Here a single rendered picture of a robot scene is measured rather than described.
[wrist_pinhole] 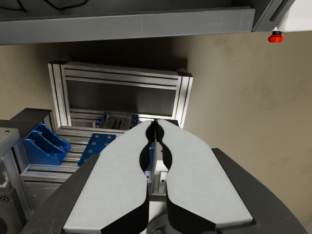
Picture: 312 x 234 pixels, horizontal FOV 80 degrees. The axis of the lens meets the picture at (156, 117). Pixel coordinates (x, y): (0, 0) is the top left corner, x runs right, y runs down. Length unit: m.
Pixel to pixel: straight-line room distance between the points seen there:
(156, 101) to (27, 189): 0.84
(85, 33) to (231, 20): 0.27
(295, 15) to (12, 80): 1.63
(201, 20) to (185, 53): 0.98
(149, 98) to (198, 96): 0.43
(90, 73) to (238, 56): 0.99
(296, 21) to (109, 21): 0.32
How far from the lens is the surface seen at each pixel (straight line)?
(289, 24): 0.42
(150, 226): 0.53
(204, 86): 1.46
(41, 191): 0.67
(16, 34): 0.45
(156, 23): 0.38
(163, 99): 1.22
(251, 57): 1.52
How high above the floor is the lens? 1.33
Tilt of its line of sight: 62 degrees down
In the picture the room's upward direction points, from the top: 177 degrees clockwise
